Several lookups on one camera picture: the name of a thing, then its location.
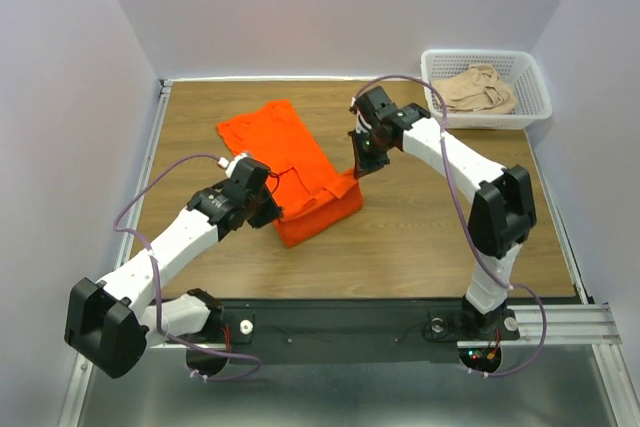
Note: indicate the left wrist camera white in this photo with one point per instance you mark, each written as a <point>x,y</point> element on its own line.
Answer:
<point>228,165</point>

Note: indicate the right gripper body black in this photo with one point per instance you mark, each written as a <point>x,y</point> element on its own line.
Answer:
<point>377,139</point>

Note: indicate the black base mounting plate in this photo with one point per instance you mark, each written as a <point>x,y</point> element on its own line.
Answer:
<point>353,331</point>

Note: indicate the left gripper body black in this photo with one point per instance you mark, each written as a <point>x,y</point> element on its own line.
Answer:
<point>250,204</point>

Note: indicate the orange t-shirt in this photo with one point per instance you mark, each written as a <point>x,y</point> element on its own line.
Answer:
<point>311,192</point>

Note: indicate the aluminium frame rail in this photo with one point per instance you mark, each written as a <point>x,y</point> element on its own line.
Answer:
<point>541,326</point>

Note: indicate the beige t-shirt in basket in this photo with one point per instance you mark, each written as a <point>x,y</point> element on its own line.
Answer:
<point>478,90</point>

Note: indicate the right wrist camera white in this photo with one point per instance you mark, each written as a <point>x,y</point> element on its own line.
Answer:
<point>361,126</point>

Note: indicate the white plastic laundry basket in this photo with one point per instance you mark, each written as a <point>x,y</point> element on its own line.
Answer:
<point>518,69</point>

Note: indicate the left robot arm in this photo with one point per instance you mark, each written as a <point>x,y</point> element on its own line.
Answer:
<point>113,321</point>

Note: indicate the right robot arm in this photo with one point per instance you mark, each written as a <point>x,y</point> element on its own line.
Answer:
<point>502,203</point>

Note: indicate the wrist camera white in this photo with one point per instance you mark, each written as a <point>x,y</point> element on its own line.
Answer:
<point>228,165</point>
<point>361,126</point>

